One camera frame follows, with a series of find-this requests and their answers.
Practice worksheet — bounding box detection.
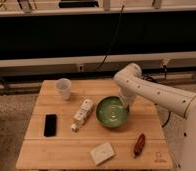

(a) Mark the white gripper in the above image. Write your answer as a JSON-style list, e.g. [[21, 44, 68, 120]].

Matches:
[[119, 89, 136, 111]]

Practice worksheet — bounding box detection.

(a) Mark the green ceramic bowl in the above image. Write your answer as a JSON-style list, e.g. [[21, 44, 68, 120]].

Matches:
[[96, 96, 129, 128]]

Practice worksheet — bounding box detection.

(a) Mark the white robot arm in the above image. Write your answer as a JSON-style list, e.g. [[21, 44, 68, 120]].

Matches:
[[114, 63, 196, 171]]

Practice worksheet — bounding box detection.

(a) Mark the white bottle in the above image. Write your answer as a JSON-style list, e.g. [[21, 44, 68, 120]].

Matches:
[[71, 99, 94, 132]]

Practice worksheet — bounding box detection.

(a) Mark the brown red pouch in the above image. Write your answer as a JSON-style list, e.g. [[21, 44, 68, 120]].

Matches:
[[134, 134, 145, 157]]

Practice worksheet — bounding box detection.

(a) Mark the wooden folding table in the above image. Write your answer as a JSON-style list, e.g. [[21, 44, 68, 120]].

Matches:
[[16, 79, 173, 170]]

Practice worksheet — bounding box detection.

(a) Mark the translucent plastic cup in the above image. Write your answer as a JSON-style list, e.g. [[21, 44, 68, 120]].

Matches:
[[55, 78, 71, 100]]

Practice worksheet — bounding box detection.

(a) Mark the black smartphone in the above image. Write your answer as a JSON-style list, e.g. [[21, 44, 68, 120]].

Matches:
[[44, 114, 57, 137]]

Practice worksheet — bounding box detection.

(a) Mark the black hanging cable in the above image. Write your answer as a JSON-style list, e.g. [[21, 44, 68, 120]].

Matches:
[[96, 4, 125, 71]]

